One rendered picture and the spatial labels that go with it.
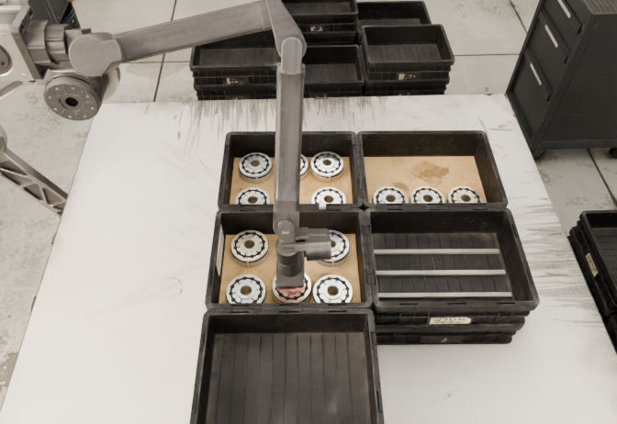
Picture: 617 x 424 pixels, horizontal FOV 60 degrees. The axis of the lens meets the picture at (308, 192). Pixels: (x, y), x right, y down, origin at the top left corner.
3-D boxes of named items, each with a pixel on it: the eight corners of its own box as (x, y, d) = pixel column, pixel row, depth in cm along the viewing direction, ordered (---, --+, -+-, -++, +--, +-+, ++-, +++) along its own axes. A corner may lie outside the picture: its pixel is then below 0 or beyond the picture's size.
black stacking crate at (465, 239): (369, 329, 135) (374, 307, 127) (361, 233, 154) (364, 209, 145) (524, 328, 136) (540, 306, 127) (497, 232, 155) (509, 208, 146)
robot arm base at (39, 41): (46, 55, 112) (23, 4, 103) (84, 54, 112) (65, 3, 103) (34, 82, 107) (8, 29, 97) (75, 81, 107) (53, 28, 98)
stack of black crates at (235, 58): (203, 139, 272) (188, 67, 238) (207, 101, 291) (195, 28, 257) (282, 138, 273) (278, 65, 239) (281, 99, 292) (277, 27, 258)
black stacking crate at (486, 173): (360, 232, 154) (364, 207, 146) (353, 157, 173) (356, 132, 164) (497, 231, 155) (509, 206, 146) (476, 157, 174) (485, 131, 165)
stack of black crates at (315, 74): (282, 137, 274) (279, 84, 248) (281, 98, 293) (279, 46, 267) (359, 135, 275) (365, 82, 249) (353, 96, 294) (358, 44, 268)
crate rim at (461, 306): (372, 312, 128) (373, 307, 126) (363, 212, 147) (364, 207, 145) (538, 310, 128) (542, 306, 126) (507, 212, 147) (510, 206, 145)
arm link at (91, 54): (293, -15, 108) (293, -15, 98) (308, 53, 112) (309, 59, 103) (80, 36, 109) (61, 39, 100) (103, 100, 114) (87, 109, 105)
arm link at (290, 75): (277, 32, 111) (276, 36, 101) (305, 33, 111) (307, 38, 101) (273, 222, 126) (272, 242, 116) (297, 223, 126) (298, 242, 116)
